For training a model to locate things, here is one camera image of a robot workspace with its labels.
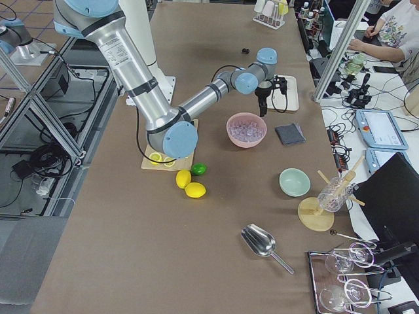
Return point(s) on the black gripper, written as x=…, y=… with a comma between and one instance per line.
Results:
x=262, y=93

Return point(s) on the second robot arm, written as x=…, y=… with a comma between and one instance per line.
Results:
x=23, y=49

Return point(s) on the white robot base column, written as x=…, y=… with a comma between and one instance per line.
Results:
x=144, y=39

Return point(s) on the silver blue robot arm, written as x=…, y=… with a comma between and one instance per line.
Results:
x=169, y=129

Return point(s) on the pink bowl of ice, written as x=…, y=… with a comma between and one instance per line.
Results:
x=246, y=130

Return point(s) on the pink upturned cup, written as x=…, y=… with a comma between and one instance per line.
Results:
x=268, y=8

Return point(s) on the pale mint upturned cup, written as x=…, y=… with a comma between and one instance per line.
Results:
x=259, y=6

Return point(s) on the yellow green upturned cup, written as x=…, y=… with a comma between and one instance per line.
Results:
x=283, y=7

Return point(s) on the wooden cup tree stand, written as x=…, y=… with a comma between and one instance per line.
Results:
x=317, y=219

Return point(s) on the steel ice scoop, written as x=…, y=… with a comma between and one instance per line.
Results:
x=263, y=244

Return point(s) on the cream rabbit serving tray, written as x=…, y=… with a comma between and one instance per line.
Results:
x=284, y=97

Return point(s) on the grey folded cloth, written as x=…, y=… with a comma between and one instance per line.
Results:
x=290, y=134

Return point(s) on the mint green bowl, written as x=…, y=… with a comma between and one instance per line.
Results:
x=294, y=182

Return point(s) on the green lime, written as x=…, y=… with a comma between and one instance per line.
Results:
x=198, y=169

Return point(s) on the wooden cutting board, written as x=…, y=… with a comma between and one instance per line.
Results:
x=179, y=164

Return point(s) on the yellow lemon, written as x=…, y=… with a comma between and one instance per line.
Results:
x=195, y=190
x=183, y=178

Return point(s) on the lemon half slice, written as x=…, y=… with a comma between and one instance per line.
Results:
x=169, y=162
x=155, y=158

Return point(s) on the clear textured glass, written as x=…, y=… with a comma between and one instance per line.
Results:
x=335, y=194

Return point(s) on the blue teach pendant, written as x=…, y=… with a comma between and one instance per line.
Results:
x=377, y=157
x=380, y=130

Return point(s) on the long bar spoon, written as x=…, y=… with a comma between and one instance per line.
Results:
x=333, y=232

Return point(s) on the person in white shirt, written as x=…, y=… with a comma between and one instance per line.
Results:
x=397, y=30

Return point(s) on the black monitor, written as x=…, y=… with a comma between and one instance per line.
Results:
x=391, y=201

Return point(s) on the upper wine glass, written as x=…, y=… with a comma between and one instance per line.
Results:
x=343, y=260

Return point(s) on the wine glass holder rack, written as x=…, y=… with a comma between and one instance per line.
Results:
x=339, y=283

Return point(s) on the lower wine glass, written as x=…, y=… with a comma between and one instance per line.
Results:
x=353, y=295

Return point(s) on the white wire cup rack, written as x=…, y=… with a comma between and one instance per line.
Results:
x=274, y=20

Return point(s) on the aluminium frame post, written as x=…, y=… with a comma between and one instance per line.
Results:
x=348, y=31

